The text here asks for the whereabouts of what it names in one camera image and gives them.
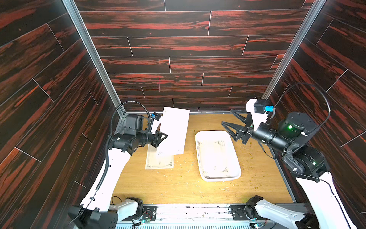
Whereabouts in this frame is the ornate stationery paper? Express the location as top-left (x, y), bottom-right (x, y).
top-left (145, 145), bottom-right (174, 170)
top-left (157, 107), bottom-right (190, 156)

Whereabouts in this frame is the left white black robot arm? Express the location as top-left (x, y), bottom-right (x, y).
top-left (68, 113), bottom-right (167, 229)

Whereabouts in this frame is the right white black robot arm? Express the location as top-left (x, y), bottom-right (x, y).
top-left (221, 106), bottom-right (356, 229)

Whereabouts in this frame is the white plastic storage tray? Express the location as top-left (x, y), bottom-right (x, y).
top-left (195, 130), bottom-right (242, 182)

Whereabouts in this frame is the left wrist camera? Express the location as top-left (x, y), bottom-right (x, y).
top-left (151, 112), bottom-right (162, 134)

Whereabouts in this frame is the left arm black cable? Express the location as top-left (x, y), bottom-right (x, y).
top-left (94, 101), bottom-right (152, 195)

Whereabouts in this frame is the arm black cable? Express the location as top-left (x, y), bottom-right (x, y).
top-left (94, 101), bottom-right (152, 195)
top-left (271, 82), bottom-right (331, 135)

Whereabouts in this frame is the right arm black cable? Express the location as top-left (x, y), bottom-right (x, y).
top-left (271, 82), bottom-right (331, 135)

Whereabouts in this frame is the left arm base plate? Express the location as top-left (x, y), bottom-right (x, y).
top-left (132, 205), bottom-right (157, 222)

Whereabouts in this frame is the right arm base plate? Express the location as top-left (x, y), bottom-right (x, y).
top-left (228, 204), bottom-right (250, 221)

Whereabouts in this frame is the front aluminium rail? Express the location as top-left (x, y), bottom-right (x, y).
top-left (115, 202), bottom-right (319, 229)

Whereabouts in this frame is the right aluminium frame post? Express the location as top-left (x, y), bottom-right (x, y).
top-left (261, 0), bottom-right (326, 99)

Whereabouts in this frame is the aluminium frame post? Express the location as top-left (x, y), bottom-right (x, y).
top-left (261, 0), bottom-right (326, 99)
top-left (62, 0), bottom-right (121, 107)

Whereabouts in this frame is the left aluminium frame post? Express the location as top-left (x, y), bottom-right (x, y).
top-left (62, 0), bottom-right (121, 107)

